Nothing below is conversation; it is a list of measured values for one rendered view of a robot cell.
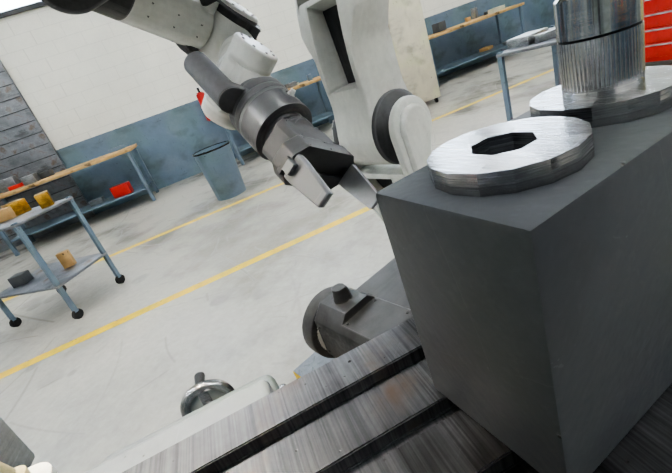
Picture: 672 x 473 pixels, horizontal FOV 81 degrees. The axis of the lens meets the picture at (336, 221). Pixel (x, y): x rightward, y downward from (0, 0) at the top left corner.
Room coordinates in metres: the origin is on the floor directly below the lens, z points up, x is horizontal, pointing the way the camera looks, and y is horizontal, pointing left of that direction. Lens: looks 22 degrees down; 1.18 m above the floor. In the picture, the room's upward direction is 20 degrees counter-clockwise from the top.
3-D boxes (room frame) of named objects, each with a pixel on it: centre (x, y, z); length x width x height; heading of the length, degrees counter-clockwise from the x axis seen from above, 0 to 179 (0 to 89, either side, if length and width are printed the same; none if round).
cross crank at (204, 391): (0.65, 0.38, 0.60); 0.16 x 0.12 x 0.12; 12
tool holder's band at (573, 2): (0.26, -0.20, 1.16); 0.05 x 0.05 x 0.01
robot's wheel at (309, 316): (0.96, 0.10, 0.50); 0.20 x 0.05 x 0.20; 124
